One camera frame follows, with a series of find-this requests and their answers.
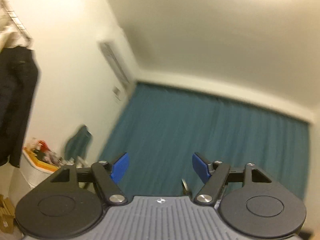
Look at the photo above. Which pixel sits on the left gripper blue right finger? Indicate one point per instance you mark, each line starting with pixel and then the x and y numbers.
pixel 213 175

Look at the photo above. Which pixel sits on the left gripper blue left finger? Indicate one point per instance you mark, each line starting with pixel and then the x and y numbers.
pixel 107 176

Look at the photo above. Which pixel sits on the garment steamer stand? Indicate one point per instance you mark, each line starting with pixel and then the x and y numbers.
pixel 185 188

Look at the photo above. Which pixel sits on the wavy teal framed mirror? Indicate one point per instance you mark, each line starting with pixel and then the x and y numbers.
pixel 78 144

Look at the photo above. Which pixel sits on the teal curtain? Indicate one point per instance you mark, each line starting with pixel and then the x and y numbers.
pixel 162 127

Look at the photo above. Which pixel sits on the orange tray with cosmetics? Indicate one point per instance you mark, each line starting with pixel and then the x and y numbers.
pixel 41 156

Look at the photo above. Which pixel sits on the white vanity desk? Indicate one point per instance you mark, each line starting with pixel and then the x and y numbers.
pixel 34 170

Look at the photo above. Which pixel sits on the white air conditioner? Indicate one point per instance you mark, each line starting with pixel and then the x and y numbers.
pixel 116 61

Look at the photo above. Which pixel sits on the cardboard box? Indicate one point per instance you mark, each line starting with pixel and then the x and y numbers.
pixel 7 215

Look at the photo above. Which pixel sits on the hanging black garment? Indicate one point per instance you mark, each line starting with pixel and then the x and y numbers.
pixel 19 75

